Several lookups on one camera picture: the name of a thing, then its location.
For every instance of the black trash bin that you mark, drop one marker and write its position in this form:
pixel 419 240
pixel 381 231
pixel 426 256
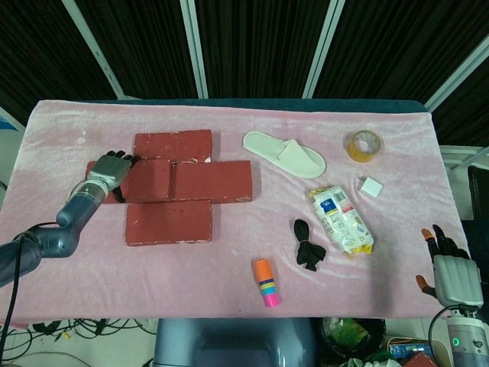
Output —
pixel 351 336

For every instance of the blue circuit board box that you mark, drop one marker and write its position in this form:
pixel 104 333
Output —
pixel 410 349

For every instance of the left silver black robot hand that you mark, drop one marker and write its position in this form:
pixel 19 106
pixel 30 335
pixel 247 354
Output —
pixel 109 168

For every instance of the blue white sign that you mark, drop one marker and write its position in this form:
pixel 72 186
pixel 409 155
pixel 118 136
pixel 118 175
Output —
pixel 7 122

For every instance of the black chair back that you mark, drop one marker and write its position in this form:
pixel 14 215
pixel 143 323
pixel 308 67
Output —
pixel 479 193

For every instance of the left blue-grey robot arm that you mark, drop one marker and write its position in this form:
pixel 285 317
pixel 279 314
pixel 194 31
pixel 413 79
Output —
pixel 72 218

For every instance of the black bundled sock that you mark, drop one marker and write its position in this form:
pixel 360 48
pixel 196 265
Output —
pixel 307 252

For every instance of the grey metal rack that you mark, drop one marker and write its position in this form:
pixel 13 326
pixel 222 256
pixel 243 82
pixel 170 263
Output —
pixel 458 156

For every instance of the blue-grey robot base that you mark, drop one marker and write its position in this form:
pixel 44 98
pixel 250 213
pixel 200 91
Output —
pixel 233 344

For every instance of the yellow packing tape roll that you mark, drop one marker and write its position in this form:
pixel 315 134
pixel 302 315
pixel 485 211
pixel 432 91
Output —
pixel 354 150

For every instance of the white frame post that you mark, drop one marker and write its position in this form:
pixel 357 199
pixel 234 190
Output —
pixel 458 72
pixel 324 49
pixel 194 49
pixel 95 49

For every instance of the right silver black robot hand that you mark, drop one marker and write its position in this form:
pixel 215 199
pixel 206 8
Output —
pixel 456 281

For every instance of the white charger plug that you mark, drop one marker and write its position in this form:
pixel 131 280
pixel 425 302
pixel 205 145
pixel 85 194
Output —
pixel 371 187

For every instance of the red brick with white chips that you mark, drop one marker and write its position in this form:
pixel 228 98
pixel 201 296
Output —
pixel 172 143

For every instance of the small red box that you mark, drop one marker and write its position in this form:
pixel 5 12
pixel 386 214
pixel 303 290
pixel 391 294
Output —
pixel 420 361

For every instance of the pink plush table cloth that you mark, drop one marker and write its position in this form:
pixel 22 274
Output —
pixel 237 275

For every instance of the orange pink stacked cups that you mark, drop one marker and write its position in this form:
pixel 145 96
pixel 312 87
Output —
pixel 266 281

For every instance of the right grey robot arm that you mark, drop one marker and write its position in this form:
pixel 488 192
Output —
pixel 464 336

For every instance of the white disposable slipper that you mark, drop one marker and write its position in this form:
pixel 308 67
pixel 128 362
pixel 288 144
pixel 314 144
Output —
pixel 282 153

